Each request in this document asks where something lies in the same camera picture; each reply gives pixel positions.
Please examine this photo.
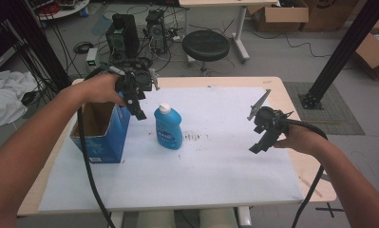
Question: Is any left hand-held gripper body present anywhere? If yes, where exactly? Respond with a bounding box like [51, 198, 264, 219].
[107, 65, 161, 101]

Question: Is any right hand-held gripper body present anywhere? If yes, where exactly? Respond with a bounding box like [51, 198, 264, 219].
[247, 88, 294, 143]

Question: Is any blue bottle with white cap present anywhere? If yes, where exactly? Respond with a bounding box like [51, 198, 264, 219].
[153, 103, 184, 151]

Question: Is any blue cardboard box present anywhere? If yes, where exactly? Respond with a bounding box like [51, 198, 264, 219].
[69, 93, 132, 164]

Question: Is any person's left hand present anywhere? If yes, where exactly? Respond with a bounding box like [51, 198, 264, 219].
[77, 73, 127, 107]

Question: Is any person's right hand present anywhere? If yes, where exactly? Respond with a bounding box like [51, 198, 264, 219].
[272, 123, 329, 156]

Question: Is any black computer tower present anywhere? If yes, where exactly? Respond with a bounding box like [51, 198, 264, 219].
[105, 12, 141, 61]

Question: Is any small white device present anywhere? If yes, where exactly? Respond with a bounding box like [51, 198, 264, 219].
[85, 47, 100, 74]

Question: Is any open-sided computer tower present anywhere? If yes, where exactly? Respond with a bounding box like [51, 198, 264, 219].
[144, 9, 167, 55]

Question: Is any grey floor mat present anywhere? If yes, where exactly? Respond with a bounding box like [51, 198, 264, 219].
[283, 81, 366, 136]

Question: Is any black round stool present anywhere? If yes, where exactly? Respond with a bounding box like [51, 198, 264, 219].
[181, 29, 231, 75]

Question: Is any round white table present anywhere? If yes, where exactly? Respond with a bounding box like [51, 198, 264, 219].
[34, 0, 90, 22]

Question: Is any open brown cardboard box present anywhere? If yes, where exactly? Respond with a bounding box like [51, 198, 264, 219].
[247, 0, 310, 32]

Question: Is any large brown cardboard box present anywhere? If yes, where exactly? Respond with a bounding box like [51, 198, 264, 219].
[300, 0, 361, 32]

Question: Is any white-legged wooden table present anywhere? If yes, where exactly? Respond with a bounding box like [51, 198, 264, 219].
[178, 0, 280, 64]

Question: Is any tilted brown cardboard box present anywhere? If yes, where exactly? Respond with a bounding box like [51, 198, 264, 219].
[354, 15, 379, 82]

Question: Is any white cloth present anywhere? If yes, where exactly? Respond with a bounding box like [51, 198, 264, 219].
[0, 69, 39, 127]

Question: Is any black cable coil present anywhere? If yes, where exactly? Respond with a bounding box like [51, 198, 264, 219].
[73, 41, 95, 54]

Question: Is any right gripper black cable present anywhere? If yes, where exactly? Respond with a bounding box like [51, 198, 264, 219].
[283, 118, 329, 228]

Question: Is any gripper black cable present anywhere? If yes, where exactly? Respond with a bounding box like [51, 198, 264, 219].
[283, 118, 329, 228]
[77, 66, 117, 228]

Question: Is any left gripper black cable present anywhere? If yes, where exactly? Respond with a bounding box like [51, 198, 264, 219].
[77, 66, 117, 228]

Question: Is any grey metal frame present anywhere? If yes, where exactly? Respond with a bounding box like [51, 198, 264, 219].
[0, 27, 20, 72]

